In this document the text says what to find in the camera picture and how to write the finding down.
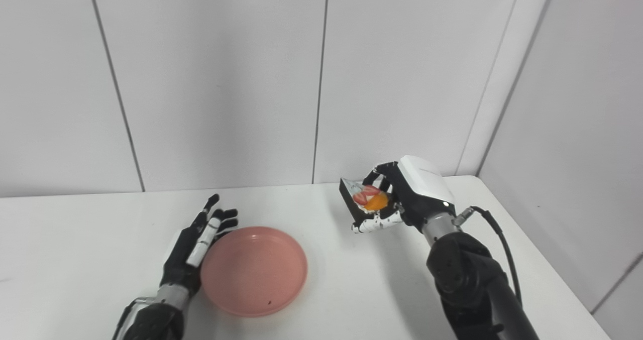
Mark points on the pink round plate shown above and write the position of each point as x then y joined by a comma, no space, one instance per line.
253,272

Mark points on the chocolate cake slice with fruit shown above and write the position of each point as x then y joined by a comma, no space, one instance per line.
364,197

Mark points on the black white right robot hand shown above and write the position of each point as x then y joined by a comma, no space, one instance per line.
424,194

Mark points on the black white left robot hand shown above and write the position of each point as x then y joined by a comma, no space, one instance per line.
183,262

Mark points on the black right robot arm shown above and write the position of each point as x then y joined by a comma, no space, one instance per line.
472,279

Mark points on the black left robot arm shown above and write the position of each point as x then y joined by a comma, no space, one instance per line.
150,320

